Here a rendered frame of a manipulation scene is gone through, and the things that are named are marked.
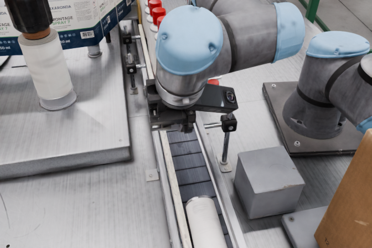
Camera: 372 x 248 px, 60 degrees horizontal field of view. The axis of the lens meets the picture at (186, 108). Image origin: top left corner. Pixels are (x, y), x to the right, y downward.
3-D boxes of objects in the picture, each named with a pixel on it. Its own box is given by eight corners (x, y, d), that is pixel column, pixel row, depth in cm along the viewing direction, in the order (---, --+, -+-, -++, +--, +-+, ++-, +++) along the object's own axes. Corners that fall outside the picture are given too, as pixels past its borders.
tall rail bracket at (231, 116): (197, 161, 74) (200, 107, 64) (228, 156, 75) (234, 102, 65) (201, 172, 72) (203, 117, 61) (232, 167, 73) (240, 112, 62)
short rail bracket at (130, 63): (128, 86, 97) (123, 51, 89) (138, 85, 97) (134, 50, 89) (129, 92, 94) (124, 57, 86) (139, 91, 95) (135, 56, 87)
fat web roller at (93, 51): (87, 51, 103) (74, -8, 90) (102, 49, 103) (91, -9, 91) (87, 58, 99) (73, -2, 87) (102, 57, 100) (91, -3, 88)
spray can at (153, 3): (150, 65, 96) (144, -2, 83) (167, 63, 97) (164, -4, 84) (151, 75, 92) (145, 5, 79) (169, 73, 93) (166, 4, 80)
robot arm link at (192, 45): (241, 49, 36) (167, 67, 34) (221, 89, 46) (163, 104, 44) (217, -8, 38) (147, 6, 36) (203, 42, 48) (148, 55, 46)
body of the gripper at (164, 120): (145, 96, 62) (144, 67, 51) (189, 91, 63) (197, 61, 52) (150, 134, 59) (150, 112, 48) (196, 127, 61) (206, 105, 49)
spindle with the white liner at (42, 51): (42, 91, 86) (1, -23, 67) (77, 87, 88) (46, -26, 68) (38, 113, 80) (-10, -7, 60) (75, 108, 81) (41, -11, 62)
